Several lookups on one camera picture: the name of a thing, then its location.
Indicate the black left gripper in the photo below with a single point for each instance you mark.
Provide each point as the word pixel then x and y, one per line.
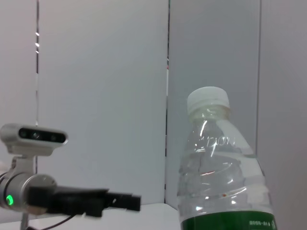
pixel 62 197

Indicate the clear green-label water bottle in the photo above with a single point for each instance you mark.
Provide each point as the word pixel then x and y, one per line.
pixel 216 167

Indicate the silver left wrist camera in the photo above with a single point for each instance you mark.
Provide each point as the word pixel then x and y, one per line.
pixel 36 137

